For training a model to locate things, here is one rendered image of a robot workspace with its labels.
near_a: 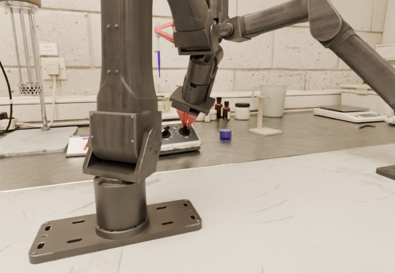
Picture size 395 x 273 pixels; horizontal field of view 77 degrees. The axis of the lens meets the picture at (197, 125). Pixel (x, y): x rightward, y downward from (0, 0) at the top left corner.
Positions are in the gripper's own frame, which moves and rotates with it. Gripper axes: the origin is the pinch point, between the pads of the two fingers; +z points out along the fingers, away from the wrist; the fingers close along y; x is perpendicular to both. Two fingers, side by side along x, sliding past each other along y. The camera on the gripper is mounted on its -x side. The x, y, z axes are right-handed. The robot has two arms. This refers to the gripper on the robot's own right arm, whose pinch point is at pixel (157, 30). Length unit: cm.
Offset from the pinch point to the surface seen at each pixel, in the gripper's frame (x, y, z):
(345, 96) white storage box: 24, -19, -110
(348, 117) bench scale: 30, 3, -82
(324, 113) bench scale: 30, -10, -84
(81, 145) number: 30.2, 1.8, 22.0
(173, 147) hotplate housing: 30.2, 13.3, 1.2
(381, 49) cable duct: -2, -24, -146
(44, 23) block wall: -8, -48, 31
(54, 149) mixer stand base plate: 31.1, -1.3, 28.6
